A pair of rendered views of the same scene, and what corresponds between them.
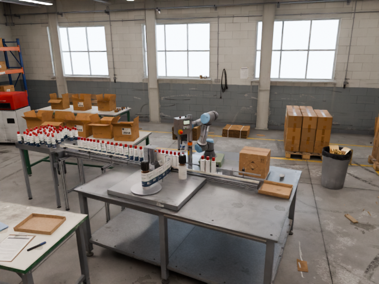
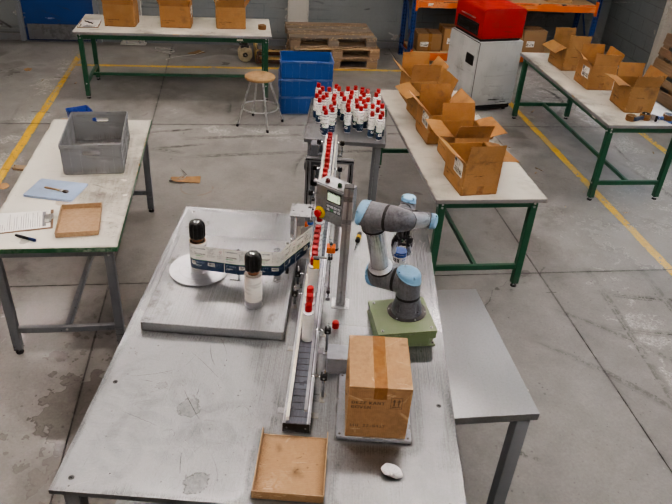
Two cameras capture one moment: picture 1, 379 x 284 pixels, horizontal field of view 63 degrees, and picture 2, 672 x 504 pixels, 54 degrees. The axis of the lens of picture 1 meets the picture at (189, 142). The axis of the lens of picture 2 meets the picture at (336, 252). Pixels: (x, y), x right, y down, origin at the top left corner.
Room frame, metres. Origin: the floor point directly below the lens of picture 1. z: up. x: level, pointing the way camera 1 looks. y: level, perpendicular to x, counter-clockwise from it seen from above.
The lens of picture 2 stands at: (2.22, -2.43, 2.88)
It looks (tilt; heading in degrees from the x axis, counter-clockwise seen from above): 33 degrees down; 64
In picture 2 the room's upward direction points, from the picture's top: 4 degrees clockwise
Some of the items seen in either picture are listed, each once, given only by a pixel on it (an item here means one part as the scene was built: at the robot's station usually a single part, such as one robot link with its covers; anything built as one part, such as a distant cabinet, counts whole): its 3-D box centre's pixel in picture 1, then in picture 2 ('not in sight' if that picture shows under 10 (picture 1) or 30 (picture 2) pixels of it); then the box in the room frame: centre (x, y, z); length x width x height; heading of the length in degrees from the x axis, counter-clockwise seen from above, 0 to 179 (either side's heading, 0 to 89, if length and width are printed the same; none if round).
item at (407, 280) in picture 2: (208, 143); (407, 281); (3.65, -0.24, 1.07); 0.13 x 0.12 x 0.14; 131
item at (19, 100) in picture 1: (10, 118); (483, 53); (7.28, 4.32, 0.61); 0.70 x 0.60 x 1.22; 85
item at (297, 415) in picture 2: (188, 172); (311, 302); (3.28, 0.02, 0.86); 1.65 x 0.08 x 0.04; 64
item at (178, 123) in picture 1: (182, 125); (335, 201); (3.40, 0.08, 1.38); 0.17 x 0.10 x 0.19; 119
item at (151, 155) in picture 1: (151, 156); (301, 231); (3.38, 0.44, 1.01); 0.14 x 0.13 x 0.26; 64
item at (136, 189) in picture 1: (146, 188); (199, 269); (2.82, 0.44, 0.89); 0.31 x 0.31 x 0.01
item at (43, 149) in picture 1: (53, 168); (343, 170); (4.41, 2.10, 0.46); 0.73 x 0.62 x 0.93; 64
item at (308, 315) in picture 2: (213, 166); (307, 322); (3.14, -0.26, 0.98); 0.05 x 0.05 x 0.20
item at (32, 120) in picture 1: (38, 121); (417, 78); (5.39, 2.71, 0.97); 0.45 x 0.40 x 0.37; 166
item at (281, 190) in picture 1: (275, 189); (291, 463); (2.84, -0.87, 0.85); 0.30 x 0.26 x 0.04; 64
